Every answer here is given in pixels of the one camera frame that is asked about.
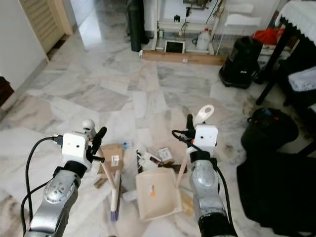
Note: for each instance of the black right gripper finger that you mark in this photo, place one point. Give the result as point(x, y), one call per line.
point(190, 123)

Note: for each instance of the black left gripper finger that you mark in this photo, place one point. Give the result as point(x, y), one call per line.
point(101, 137)

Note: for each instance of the wooden broom with white knob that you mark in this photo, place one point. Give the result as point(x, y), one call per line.
point(89, 125)

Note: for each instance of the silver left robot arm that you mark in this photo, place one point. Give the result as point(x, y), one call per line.
point(57, 197)

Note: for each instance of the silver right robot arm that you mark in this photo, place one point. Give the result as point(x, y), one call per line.
point(205, 182)

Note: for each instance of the blue bottle cap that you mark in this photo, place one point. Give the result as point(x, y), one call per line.
point(126, 144)

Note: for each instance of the small printed carton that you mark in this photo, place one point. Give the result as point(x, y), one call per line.
point(165, 155)

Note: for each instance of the white crumpled wrapper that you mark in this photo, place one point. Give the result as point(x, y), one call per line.
point(148, 159)

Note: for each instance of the white paper scrap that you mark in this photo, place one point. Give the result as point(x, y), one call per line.
point(129, 196)

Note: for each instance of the brown paper scrap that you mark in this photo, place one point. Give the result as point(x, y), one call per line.
point(187, 202)

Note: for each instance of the long wooden plank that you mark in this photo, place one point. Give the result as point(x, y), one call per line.
point(182, 58)

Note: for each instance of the white framed tablet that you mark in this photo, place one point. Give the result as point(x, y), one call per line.
point(175, 47)

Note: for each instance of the black vacuum cleaner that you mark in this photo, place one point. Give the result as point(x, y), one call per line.
point(242, 61)

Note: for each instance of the white plastic jug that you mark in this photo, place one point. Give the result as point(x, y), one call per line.
point(204, 41)

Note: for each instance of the white shelf rack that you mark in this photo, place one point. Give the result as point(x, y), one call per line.
point(177, 25)

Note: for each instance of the black plastic bag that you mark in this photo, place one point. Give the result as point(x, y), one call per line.
point(276, 192)

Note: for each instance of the dark wooden furniture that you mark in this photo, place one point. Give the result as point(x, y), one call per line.
point(5, 91)

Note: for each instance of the tall black cylinder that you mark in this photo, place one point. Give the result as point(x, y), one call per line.
point(136, 24)

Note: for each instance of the white plastic bag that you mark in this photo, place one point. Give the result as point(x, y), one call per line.
point(242, 19)

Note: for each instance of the red plastic bag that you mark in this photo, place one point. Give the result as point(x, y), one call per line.
point(267, 36)

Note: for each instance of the white folded cloth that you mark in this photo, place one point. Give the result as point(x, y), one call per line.
point(303, 79)

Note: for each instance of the louvred wooden door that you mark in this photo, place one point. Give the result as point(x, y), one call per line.
point(44, 22)

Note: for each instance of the table with white lace cloth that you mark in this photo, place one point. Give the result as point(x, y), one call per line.
point(301, 15)

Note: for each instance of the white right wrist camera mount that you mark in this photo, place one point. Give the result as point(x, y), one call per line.
point(207, 138)

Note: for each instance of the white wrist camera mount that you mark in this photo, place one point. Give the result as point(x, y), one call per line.
point(207, 138)
point(74, 147)

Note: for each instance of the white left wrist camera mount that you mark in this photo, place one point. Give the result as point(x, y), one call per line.
point(74, 147)

